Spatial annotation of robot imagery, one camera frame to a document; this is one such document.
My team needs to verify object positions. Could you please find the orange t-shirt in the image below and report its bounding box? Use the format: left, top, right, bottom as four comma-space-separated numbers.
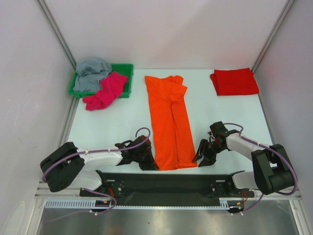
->
145, 75, 197, 171

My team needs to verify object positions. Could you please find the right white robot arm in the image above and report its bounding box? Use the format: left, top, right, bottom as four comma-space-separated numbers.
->
193, 121, 298, 196

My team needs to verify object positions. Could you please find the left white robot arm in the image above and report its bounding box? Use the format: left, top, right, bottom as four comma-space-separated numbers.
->
40, 135, 159, 196

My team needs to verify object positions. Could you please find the folded red t-shirt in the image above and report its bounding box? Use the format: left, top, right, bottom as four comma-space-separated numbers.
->
210, 68, 259, 96

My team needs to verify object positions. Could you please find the magenta t-shirt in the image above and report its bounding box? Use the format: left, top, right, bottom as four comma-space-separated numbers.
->
83, 77, 124, 111

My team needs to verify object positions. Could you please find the green plastic bin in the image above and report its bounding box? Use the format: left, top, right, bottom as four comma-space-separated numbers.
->
68, 64, 134, 98

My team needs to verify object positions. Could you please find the grey t-shirt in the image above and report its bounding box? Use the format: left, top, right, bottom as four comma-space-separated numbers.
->
73, 57, 112, 93

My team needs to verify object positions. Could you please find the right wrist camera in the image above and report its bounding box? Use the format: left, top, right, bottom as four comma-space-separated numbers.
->
208, 131, 215, 142

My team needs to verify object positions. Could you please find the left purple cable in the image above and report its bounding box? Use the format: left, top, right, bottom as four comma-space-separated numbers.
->
42, 127, 151, 222

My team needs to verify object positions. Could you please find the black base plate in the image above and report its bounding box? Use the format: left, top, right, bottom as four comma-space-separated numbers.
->
80, 172, 257, 207

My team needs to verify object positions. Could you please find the aluminium frame rail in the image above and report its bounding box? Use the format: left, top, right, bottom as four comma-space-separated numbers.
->
34, 181, 80, 199

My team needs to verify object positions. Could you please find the aluminium corner post right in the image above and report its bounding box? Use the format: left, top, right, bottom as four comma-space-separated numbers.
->
251, 0, 296, 72

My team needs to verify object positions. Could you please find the aluminium corner post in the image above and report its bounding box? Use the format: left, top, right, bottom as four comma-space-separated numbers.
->
251, 0, 296, 72
35, 0, 76, 69

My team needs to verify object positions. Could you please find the aluminium corner post left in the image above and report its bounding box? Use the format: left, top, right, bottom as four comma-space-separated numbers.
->
35, 0, 76, 69

